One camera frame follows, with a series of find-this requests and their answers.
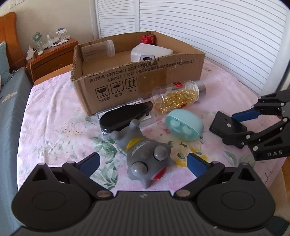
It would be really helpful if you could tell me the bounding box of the small black white cube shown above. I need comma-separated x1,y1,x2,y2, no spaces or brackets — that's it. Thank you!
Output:
140,55,155,62

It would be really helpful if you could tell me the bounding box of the small green desk fan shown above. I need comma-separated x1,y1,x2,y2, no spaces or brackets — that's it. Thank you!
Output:
32,32,43,54

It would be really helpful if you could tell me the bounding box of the clear jar of yellow capsules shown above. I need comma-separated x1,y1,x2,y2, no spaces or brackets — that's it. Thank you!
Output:
151,80,206,115

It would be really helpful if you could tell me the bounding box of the empty clear plastic jar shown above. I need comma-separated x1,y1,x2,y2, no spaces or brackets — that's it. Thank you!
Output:
81,40,115,61

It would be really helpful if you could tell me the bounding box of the clear flat plastic box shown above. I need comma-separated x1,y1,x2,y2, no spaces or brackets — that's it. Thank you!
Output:
95,99,157,140

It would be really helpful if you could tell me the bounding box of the floral pink table cloth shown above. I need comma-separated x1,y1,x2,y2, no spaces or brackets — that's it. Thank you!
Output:
17,61,285,193

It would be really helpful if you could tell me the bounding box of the grey squeeze toy dog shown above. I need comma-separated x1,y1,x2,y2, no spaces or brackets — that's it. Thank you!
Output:
111,119,176,189

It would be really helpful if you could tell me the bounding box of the mint green oval case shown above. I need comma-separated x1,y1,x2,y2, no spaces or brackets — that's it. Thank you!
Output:
165,109,204,142

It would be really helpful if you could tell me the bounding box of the brown cardboard box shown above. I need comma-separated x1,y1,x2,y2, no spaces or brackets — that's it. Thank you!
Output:
71,31,205,116

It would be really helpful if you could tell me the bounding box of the wooden bed headboard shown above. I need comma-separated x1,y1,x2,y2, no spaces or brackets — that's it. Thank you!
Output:
0,12,26,72

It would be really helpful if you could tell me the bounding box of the clear spray bottle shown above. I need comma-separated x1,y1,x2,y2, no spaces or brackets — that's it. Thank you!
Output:
47,34,54,48

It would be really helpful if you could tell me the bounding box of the white wall socket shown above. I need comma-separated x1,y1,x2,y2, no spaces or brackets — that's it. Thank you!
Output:
8,0,25,9

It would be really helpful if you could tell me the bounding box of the black rectangular device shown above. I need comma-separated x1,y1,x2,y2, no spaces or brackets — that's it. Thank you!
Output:
209,111,247,138

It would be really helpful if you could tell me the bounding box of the wooden nightstand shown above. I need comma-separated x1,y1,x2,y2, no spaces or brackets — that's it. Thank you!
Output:
26,38,79,83

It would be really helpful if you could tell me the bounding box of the black glossy oval case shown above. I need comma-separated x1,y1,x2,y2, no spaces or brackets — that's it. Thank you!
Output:
100,101,153,133

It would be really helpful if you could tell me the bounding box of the white phone stand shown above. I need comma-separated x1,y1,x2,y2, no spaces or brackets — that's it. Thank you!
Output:
54,28,70,47

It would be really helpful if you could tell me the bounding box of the white louvered closet door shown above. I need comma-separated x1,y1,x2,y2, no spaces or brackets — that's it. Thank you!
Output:
95,1,289,95

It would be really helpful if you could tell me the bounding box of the blue bed sheet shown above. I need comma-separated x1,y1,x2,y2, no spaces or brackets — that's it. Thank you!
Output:
1,67,32,235

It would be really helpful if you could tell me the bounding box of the white power strip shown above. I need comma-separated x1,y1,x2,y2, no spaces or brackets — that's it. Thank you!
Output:
26,46,34,60

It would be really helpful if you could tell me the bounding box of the white plastic container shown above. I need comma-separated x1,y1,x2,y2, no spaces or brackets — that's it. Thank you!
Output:
130,43,173,62

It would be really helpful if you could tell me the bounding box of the blue pillow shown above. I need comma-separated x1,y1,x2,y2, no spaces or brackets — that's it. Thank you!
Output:
0,41,10,86

